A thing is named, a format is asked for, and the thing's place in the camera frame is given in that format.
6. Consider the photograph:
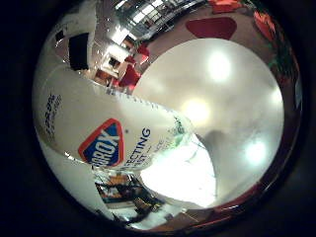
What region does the green leafy plant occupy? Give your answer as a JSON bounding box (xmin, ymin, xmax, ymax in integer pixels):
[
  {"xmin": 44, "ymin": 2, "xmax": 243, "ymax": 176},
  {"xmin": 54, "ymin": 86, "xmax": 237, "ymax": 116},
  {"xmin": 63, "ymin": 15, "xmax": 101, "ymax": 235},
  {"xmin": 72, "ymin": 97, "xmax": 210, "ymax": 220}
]
[{"xmin": 268, "ymin": 39, "xmax": 297, "ymax": 87}]

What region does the white cloth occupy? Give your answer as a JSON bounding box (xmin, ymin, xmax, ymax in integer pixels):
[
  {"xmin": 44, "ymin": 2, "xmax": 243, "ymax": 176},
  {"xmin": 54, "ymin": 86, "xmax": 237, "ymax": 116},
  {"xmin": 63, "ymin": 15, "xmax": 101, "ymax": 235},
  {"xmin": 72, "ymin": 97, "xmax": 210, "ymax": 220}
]
[{"xmin": 137, "ymin": 132, "xmax": 218, "ymax": 209}]

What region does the orange planter box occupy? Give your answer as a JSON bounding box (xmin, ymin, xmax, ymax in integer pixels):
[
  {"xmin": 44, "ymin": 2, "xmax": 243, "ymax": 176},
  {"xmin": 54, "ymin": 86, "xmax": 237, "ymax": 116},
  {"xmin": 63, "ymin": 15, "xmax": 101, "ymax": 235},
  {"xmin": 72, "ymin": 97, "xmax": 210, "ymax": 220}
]
[{"xmin": 252, "ymin": 9, "xmax": 277, "ymax": 42}]

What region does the white Clorox wipes canister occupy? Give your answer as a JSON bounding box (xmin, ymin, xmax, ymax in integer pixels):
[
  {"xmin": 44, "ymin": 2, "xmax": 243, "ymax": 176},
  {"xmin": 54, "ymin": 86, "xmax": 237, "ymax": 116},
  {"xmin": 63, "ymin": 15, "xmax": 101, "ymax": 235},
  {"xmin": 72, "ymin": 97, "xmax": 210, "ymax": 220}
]
[{"xmin": 32, "ymin": 63, "xmax": 196, "ymax": 172}]

